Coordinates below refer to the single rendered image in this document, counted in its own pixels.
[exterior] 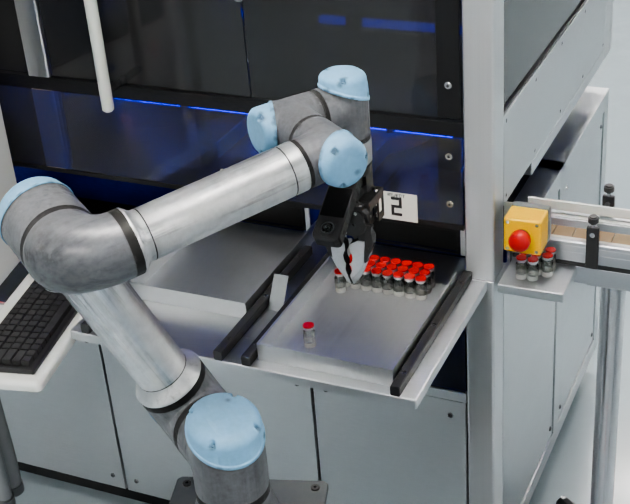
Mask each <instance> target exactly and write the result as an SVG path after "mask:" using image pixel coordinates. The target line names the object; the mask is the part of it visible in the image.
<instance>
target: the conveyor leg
mask: <svg viewBox="0 0 630 504"><path fill-rule="evenodd" d="M587 285H590V284H587ZM590 286H596V287H601V290H600V310H599V331H598V351H597V372H596V393H595V413H594V434H593V454H592V475H591V496H590V504H613V499H614V483H615V466H616V450H617V433H618V417H619V400H620V384H621V367H622V351H623V334H624V317H625V301H626V291H628V292H630V291H629V290H622V289H616V288H609V287H603V286H597V285H590Z"/></svg>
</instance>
